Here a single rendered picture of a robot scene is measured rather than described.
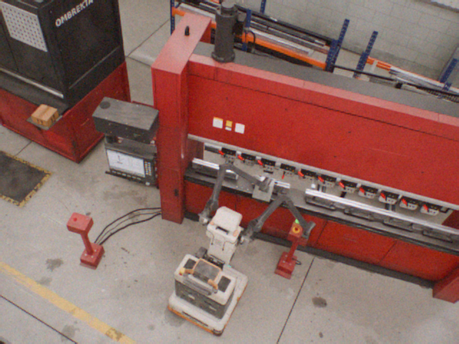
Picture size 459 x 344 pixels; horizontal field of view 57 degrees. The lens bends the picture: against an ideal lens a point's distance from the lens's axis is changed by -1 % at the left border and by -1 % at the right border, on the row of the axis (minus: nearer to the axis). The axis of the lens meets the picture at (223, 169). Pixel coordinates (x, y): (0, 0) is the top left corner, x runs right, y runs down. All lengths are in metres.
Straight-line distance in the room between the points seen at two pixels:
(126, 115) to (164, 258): 1.99
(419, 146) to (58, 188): 4.15
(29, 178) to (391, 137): 4.30
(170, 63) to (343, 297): 3.17
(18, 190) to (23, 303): 1.49
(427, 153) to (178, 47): 2.24
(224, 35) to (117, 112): 1.08
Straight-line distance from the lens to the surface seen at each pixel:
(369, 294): 5.26
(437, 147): 3.88
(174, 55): 3.66
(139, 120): 3.60
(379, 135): 3.79
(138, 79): 7.02
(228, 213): 3.70
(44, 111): 5.08
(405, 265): 5.19
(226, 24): 3.40
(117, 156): 3.93
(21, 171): 6.05
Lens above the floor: 4.50
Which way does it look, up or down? 52 degrees down
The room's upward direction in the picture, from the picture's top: 7 degrees clockwise
